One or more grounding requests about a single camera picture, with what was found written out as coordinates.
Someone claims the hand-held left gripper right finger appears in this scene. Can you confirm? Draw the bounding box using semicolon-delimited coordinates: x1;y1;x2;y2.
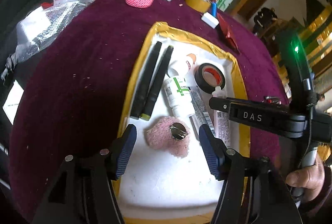
198;124;303;224

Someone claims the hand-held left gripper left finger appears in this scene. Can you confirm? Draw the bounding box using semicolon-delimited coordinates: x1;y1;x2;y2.
31;124;137;224

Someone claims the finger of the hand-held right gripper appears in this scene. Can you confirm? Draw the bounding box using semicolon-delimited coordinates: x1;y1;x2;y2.
209;97;231;117

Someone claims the small white bottle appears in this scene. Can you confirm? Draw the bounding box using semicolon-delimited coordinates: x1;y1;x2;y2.
211;85;227;99

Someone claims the grey labelled tube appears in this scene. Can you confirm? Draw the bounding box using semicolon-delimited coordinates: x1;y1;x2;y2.
190;86;216;137

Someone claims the pink printed white tube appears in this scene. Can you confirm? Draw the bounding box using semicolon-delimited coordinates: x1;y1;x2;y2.
212;109;232;149

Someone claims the black tape roll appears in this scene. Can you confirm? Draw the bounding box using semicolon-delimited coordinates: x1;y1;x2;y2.
194;63;227;94

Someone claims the pink fluffy hair clip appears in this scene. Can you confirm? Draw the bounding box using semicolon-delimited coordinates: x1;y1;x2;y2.
144;116;192;160

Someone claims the white green tube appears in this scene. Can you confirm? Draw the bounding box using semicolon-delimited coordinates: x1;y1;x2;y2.
163;75;195;118

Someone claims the gold-rimmed white tray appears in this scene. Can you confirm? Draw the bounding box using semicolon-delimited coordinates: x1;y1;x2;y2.
115;21;253;223

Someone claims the black marker yellow cap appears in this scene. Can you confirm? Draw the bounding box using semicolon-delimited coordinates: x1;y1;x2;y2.
140;45;174;121

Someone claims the black marker teal cap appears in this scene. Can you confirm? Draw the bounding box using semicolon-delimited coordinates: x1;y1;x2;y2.
130;41;163;120

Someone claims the person's right hand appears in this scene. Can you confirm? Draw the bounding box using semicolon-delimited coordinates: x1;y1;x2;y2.
285;161;326;202

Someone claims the small red metal item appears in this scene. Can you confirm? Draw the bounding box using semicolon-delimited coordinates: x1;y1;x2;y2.
263;95;282;105

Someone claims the white charger block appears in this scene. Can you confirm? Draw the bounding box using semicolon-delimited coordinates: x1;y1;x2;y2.
201;11;219;29

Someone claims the maroon tablecloth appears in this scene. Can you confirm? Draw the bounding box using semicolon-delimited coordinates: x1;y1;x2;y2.
8;0;292;224

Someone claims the yellow tape roll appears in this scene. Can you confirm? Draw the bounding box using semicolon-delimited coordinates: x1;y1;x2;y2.
185;0;212;13

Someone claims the white envelope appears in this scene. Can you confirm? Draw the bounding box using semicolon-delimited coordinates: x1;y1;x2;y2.
2;80;26;125

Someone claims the grey folded umbrella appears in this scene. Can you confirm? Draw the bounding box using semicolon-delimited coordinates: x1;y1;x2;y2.
1;54;19;82

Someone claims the bubble wrap bag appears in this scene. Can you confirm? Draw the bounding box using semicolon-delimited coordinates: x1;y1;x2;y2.
14;0;95;65

